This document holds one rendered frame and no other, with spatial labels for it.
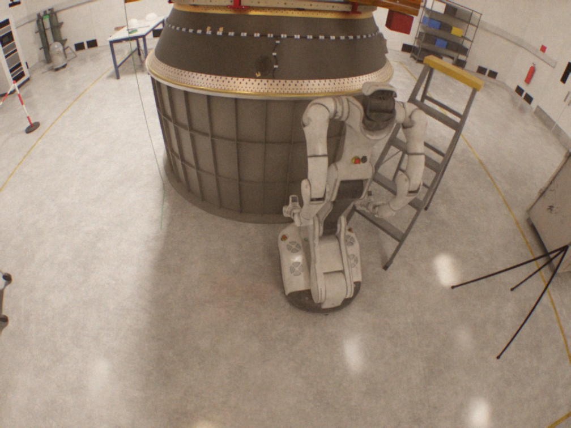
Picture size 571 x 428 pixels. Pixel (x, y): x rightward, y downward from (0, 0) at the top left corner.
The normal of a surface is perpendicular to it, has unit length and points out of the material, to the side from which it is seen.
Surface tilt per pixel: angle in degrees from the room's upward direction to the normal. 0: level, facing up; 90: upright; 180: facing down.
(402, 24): 90
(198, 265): 0
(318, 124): 63
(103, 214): 0
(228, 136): 90
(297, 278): 38
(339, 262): 23
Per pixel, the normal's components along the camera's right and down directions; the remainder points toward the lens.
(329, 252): 0.14, -0.30
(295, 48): 0.20, 0.37
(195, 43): -0.40, 0.26
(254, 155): -0.06, 0.76
